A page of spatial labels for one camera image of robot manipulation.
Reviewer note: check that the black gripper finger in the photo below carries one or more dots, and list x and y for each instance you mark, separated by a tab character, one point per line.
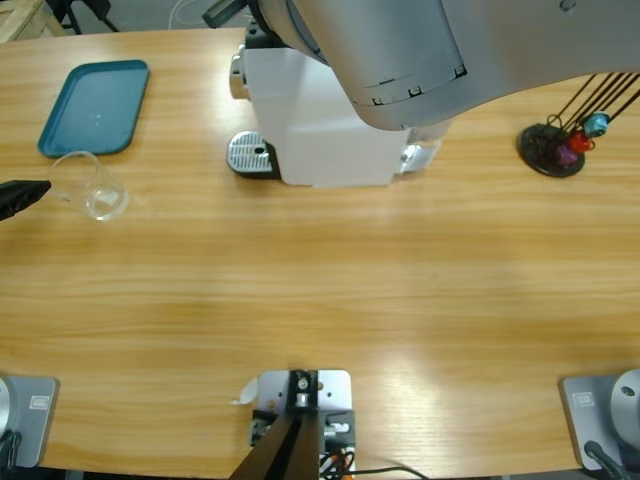
20	195

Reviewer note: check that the clear drinking glass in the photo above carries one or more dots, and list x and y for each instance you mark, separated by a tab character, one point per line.
105	200

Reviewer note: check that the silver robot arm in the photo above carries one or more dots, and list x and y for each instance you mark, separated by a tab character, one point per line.
450	40

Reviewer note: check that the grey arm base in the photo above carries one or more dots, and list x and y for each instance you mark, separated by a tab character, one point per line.
35	425
580	420

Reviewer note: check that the white capsule coffee machine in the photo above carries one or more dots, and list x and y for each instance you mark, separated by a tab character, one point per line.
300	125

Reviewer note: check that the purple coffee capsule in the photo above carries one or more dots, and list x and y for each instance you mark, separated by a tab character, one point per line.
566	154

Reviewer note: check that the red coffee capsule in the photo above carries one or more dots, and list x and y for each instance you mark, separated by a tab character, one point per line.
581	141

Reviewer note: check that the blue coffee capsule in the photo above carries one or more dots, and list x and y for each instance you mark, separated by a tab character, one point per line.
597	124

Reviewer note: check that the teal plastic serving tray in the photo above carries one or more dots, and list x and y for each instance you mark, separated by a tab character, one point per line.
95	105

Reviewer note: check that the light wooden crate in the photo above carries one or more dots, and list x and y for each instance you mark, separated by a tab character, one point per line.
20	20

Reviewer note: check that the black stand legs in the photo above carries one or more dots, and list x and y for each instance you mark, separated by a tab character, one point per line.
95	7

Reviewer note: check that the chrome and black drip tray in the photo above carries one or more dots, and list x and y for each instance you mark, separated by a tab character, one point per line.
250	150

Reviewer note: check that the white paper tag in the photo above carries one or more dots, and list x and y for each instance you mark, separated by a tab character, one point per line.
247	392

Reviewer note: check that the clear water tank dark lid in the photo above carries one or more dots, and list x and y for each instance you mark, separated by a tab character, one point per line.
425	145

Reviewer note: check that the black capsule holder with rods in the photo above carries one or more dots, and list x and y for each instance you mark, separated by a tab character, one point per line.
537	145

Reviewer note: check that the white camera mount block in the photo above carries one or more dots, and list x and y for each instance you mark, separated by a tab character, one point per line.
332	395

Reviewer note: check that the dark camera mount post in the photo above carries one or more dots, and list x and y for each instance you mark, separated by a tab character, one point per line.
290	450

